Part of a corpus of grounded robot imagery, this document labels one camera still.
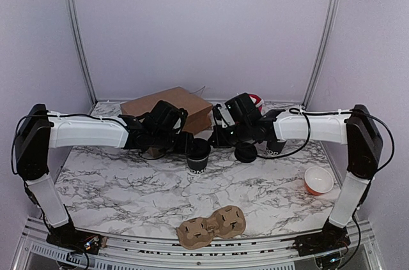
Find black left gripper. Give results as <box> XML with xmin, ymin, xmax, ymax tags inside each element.
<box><xmin>151</xmin><ymin>130</ymin><xmax>197</xmax><ymax>156</ymax></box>

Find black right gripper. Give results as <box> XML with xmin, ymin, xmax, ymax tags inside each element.
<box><xmin>207</xmin><ymin>121</ymin><xmax>251</xmax><ymax>150</ymax></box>

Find black paper coffee cup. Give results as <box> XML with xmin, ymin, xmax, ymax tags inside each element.
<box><xmin>187</xmin><ymin>156</ymin><xmax>208</xmax><ymax>174</ymax></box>

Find black plastic cup lid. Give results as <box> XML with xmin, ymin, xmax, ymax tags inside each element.
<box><xmin>187</xmin><ymin>138</ymin><xmax>211</xmax><ymax>160</ymax></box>

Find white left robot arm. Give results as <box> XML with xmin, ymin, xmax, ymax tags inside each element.
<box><xmin>12</xmin><ymin>101</ymin><xmax>199</xmax><ymax>254</ymax></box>

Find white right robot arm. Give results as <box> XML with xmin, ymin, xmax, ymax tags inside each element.
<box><xmin>208</xmin><ymin>99</ymin><xmax>383</xmax><ymax>256</ymax></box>

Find red cylindrical canister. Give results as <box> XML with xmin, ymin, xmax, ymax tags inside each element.
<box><xmin>249</xmin><ymin>94</ymin><xmax>264</xmax><ymax>112</ymax></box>

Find black plastic cup lids stack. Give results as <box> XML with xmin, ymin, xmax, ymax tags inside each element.
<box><xmin>234</xmin><ymin>142</ymin><xmax>258</xmax><ymax>163</ymax></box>

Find black stacked paper cup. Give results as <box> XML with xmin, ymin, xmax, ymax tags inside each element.
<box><xmin>265</xmin><ymin>141</ymin><xmax>286</xmax><ymax>156</ymax></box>

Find brown paper bag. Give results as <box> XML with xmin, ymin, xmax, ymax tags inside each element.
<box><xmin>120</xmin><ymin>87</ymin><xmax>213</xmax><ymax>153</ymax></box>

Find orange white bowl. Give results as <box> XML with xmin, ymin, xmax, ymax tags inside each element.
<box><xmin>304</xmin><ymin>167</ymin><xmax>334</xmax><ymax>196</ymax></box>

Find brown cardboard cup carrier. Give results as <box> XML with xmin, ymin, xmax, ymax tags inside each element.
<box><xmin>176</xmin><ymin>206</ymin><xmax>247</xmax><ymax>250</ymax></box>

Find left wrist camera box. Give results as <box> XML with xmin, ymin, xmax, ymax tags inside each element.
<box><xmin>143</xmin><ymin>100</ymin><xmax>189</xmax><ymax>133</ymax></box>

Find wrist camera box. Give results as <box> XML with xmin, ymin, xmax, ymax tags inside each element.
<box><xmin>215</xmin><ymin>93</ymin><xmax>261</xmax><ymax>128</ymax></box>
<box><xmin>143</xmin><ymin>100</ymin><xmax>189</xmax><ymax>133</ymax></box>

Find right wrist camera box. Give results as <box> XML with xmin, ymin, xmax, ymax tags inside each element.
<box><xmin>215</xmin><ymin>93</ymin><xmax>261</xmax><ymax>128</ymax></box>

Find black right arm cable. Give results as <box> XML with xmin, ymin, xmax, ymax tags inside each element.
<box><xmin>255</xmin><ymin>107</ymin><xmax>396</xmax><ymax>178</ymax></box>

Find aluminium frame post right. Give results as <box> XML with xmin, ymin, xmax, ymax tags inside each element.
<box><xmin>302</xmin><ymin>0</ymin><xmax>339</xmax><ymax>107</ymax></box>

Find aluminium frame post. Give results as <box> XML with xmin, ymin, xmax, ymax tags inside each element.
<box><xmin>66</xmin><ymin>0</ymin><xmax>97</xmax><ymax>106</ymax></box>
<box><xmin>302</xmin><ymin>0</ymin><xmax>339</xmax><ymax>107</ymax></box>

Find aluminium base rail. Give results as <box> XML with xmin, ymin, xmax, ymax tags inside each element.
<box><xmin>12</xmin><ymin>218</ymin><xmax>385</xmax><ymax>269</ymax></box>

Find aluminium frame post left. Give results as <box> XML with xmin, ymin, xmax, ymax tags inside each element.
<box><xmin>66</xmin><ymin>0</ymin><xmax>97</xmax><ymax>106</ymax></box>

